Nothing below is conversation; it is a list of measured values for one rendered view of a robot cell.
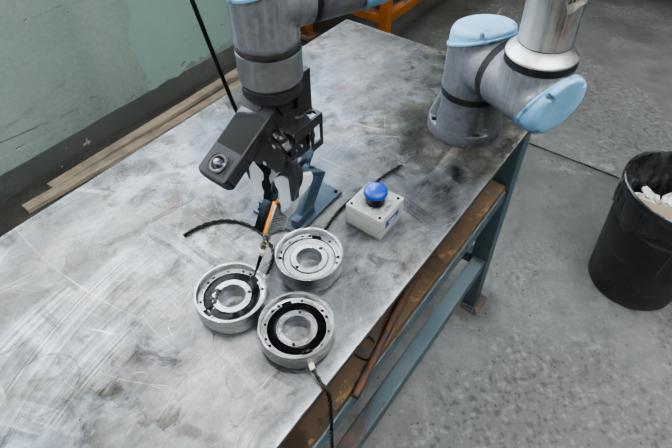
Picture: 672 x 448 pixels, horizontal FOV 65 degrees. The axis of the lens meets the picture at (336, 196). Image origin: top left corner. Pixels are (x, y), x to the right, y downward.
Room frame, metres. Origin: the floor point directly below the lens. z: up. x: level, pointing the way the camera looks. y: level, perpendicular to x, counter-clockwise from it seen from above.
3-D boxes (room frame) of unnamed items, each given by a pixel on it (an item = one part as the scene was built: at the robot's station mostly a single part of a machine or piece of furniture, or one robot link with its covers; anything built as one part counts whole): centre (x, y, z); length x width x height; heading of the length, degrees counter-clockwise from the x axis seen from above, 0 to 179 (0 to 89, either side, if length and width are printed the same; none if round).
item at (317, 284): (0.51, 0.04, 0.82); 0.10 x 0.10 x 0.04
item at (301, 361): (0.39, 0.06, 0.82); 0.10 x 0.10 x 0.04
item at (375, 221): (0.62, -0.07, 0.82); 0.08 x 0.07 x 0.05; 143
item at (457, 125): (0.89, -0.27, 0.85); 0.15 x 0.15 x 0.10
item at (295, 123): (0.55, 0.07, 1.07); 0.09 x 0.08 x 0.12; 144
